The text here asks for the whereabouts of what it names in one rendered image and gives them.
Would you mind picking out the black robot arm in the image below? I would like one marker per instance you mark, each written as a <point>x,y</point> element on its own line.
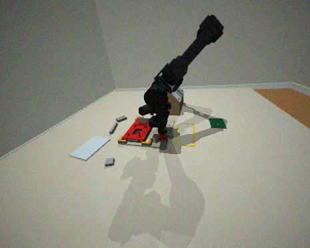
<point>173,73</point>

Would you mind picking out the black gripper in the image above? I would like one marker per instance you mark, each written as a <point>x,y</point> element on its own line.
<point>162,113</point>

